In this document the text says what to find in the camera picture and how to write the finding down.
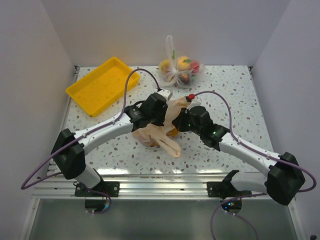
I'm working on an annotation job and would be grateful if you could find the orange banana print plastic bag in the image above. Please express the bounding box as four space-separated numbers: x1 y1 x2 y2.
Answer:
132 96 189 158

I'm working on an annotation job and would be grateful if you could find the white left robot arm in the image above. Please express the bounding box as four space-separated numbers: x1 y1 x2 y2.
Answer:
51 89 172 197

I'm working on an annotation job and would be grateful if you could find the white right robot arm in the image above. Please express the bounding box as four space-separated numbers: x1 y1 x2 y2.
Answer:
172 106 306 206

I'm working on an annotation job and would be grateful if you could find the clear plastic bag of fruit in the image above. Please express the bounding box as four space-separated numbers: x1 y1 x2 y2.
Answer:
158 35 206 88

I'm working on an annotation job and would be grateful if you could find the yellow plastic tray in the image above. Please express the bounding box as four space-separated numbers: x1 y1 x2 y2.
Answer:
65 57 133 117

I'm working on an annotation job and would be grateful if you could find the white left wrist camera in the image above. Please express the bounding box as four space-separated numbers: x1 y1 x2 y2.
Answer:
157 89 173 101

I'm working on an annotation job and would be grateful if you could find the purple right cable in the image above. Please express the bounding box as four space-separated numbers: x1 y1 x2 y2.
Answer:
193 90 316 240

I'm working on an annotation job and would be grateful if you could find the purple cable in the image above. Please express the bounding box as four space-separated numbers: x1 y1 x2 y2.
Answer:
20 68 162 216
193 90 316 240

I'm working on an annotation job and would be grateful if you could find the aluminium mounting rail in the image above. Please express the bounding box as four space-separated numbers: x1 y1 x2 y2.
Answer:
32 173 227 200

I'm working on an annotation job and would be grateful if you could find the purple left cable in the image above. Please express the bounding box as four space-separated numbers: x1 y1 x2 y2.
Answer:
20 68 162 216

